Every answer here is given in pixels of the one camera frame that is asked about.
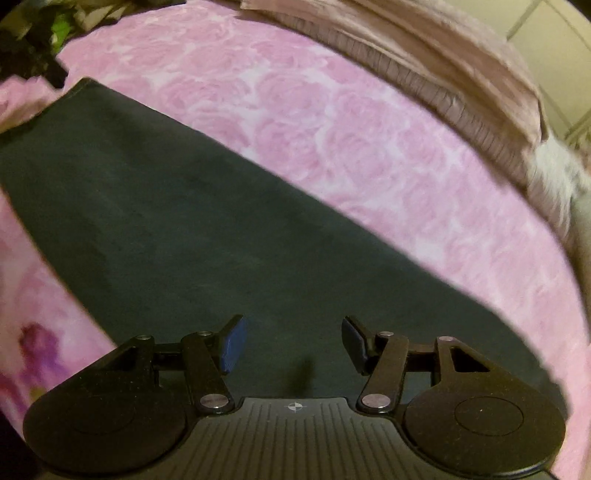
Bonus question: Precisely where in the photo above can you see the pink floral blanket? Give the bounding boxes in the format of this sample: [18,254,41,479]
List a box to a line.
[0,0,591,480]

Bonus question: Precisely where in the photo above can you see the cream wardrobe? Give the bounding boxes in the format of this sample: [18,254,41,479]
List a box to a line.
[503,0,591,139]

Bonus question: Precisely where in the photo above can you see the black pants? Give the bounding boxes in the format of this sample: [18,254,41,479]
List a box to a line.
[0,78,568,411]

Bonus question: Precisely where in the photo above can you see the green garment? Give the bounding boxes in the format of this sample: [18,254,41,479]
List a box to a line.
[48,7,77,42]

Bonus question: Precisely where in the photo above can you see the pink folded quilt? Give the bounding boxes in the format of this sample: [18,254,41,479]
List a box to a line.
[240,0,550,185]

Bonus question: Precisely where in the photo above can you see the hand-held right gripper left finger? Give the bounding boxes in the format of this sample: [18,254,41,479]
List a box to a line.
[92,315,247,414]

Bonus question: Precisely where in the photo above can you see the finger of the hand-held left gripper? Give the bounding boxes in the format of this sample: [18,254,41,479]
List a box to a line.
[0,39,65,88]

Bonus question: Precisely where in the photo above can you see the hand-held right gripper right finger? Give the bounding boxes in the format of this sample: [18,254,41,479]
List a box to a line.
[342,316,492,412]

